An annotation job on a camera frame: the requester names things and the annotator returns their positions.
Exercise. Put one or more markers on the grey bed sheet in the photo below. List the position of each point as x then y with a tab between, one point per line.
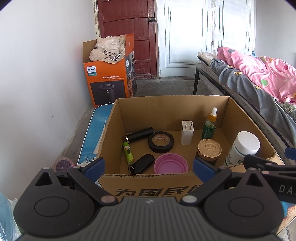
231	76

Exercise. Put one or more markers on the green floral cloth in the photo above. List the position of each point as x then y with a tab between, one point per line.
289	106

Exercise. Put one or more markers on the white panelled door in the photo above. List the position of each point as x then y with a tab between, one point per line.
185	34

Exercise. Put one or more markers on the metal door latch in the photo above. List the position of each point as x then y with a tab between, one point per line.
151	19

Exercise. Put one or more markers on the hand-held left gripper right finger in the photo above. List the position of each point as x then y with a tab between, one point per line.
203	168

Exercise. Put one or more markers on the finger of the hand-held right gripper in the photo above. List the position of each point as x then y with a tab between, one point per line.
259	162
291	153

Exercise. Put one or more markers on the blue plastic bag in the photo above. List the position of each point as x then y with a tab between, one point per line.
4	208

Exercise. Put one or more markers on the checkered hat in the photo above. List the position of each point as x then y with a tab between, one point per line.
113	58

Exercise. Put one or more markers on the gold lidded jar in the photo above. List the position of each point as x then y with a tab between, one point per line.
209	148

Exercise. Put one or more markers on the white charger plug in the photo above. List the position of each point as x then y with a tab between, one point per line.
187	136

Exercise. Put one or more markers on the black key fob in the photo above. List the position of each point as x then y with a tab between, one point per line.
143	162

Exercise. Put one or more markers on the black cylinder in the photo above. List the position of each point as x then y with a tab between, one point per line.
141	135

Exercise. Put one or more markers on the black tape roll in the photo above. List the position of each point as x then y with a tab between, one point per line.
161	149

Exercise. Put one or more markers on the red wooden door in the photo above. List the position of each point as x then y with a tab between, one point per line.
129	34

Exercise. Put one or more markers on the green lip balm tube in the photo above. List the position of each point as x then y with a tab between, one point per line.
128	155

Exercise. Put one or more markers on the grey mattress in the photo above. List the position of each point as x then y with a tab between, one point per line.
208	76

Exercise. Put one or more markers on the brown cardboard box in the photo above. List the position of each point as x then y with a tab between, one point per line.
161	109

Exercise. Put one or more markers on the white lidded jar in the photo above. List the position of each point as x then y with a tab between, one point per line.
245	143

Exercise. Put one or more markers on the green dropper bottle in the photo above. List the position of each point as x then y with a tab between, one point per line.
209	129

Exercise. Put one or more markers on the orange printed carton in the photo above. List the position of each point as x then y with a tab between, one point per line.
106	78

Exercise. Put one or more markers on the pink plastic lid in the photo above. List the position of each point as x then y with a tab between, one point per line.
161	166

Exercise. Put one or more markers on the pink patterned blanket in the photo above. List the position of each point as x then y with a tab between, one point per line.
266	69

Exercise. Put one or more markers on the beige cloth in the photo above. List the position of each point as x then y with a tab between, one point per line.
106	46

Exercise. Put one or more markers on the purple round container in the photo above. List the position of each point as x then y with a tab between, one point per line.
63	164

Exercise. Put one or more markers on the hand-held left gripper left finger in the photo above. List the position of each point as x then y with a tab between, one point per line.
94	168

